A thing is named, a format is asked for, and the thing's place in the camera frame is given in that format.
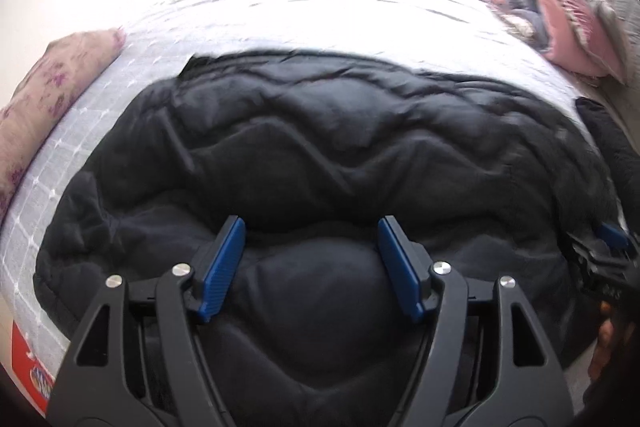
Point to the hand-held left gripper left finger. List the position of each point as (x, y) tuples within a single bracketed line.
[(222, 267)]

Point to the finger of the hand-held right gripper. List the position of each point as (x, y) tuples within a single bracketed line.
[(612, 237)]

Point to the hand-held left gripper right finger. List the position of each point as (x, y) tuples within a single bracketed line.
[(400, 267)]

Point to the black quilted puffer jacket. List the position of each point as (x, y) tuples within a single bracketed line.
[(325, 147)]

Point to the person's right hand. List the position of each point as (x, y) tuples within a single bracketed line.
[(602, 342)]

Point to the pink velvet pillow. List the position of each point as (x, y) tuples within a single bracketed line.
[(575, 32)]

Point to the red mattress label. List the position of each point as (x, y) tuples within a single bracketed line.
[(30, 367)]

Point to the grey ruffled pillow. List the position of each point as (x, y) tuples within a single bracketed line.
[(615, 2)]

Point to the pink floral blanket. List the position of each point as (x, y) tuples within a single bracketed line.
[(45, 97)]

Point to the folded pink grey quilt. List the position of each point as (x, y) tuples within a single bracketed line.
[(515, 7)]

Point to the bed with grey quilted cover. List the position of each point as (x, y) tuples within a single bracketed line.
[(325, 7)]

